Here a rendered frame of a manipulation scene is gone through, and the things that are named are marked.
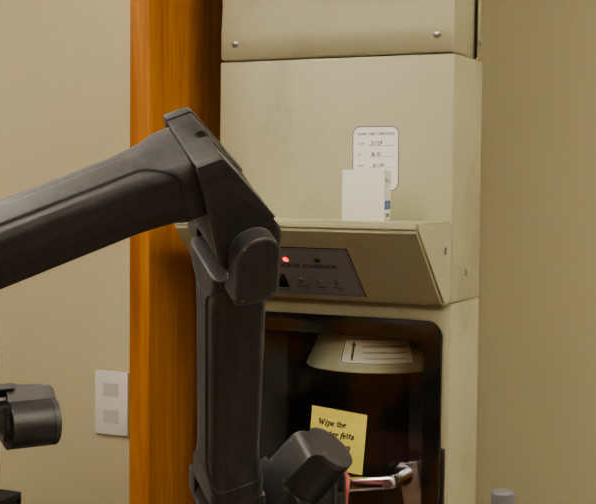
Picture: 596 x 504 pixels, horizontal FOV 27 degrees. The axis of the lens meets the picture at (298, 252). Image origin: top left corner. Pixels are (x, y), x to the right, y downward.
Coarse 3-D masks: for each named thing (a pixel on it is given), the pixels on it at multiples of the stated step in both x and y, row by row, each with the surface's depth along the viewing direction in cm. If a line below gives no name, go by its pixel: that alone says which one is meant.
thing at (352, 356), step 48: (288, 336) 159; (336, 336) 156; (384, 336) 153; (432, 336) 150; (288, 384) 159; (336, 384) 156; (384, 384) 153; (432, 384) 151; (288, 432) 160; (384, 432) 154; (432, 432) 151; (432, 480) 151
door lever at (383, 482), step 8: (400, 472) 152; (408, 472) 152; (352, 480) 151; (360, 480) 150; (368, 480) 150; (376, 480) 149; (384, 480) 148; (392, 480) 148; (400, 480) 150; (408, 480) 152; (352, 488) 150; (360, 488) 150; (368, 488) 150; (376, 488) 149; (384, 488) 149; (392, 488) 148
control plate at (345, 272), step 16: (288, 256) 151; (304, 256) 150; (320, 256) 149; (336, 256) 148; (288, 272) 153; (304, 272) 152; (320, 272) 151; (336, 272) 150; (352, 272) 149; (288, 288) 156; (304, 288) 155; (320, 288) 154; (336, 288) 152; (352, 288) 151
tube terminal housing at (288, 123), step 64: (256, 64) 161; (320, 64) 157; (384, 64) 153; (448, 64) 150; (256, 128) 161; (320, 128) 157; (448, 128) 150; (320, 192) 158; (448, 192) 150; (448, 320) 151; (448, 384) 151; (448, 448) 152
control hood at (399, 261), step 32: (288, 224) 147; (320, 224) 145; (352, 224) 144; (384, 224) 142; (416, 224) 140; (448, 224) 149; (352, 256) 147; (384, 256) 145; (416, 256) 143; (448, 256) 149; (384, 288) 150; (416, 288) 148; (448, 288) 150
